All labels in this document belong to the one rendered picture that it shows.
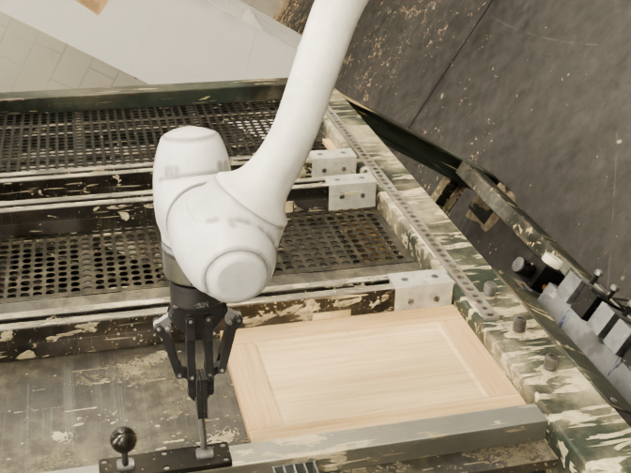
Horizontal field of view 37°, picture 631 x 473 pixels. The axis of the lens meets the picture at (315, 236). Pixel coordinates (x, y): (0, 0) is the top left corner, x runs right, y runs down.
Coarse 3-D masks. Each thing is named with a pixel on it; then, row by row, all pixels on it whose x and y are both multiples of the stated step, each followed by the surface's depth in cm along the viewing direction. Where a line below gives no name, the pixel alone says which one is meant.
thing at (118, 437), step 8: (120, 432) 131; (128, 432) 131; (112, 440) 131; (120, 440) 131; (128, 440) 131; (136, 440) 132; (120, 448) 131; (128, 448) 131; (128, 456) 138; (120, 464) 140; (128, 464) 140
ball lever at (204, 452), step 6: (204, 420) 143; (204, 426) 143; (204, 432) 143; (204, 438) 143; (204, 444) 143; (198, 450) 143; (204, 450) 143; (210, 450) 143; (198, 456) 142; (204, 456) 143; (210, 456) 143
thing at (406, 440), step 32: (448, 416) 155; (480, 416) 155; (512, 416) 156; (544, 416) 156; (256, 448) 147; (288, 448) 147; (320, 448) 147; (352, 448) 147; (384, 448) 149; (416, 448) 150; (448, 448) 152; (480, 448) 154
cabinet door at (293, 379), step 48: (240, 336) 180; (288, 336) 180; (336, 336) 181; (384, 336) 181; (432, 336) 182; (240, 384) 166; (288, 384) 166; (336, 384) 167; (384, 384) 167; (432, 384) 167; (480, 384) 167; (288, 432) 154
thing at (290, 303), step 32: (288, 288) 186; (320, 288) 187; (352, 288) 187; (384, 288) 187; (416, 288) 188; (448, 288) 190; (0, 320) 173; (32, 320) 175; (64, 320) 173; (96, 320) 174; (128, 320) 176; (224, 320) 181; (256, 320) 182; (288, 320) 184; (0, 352) 172; (32, 352) 174; (64, 352) 175
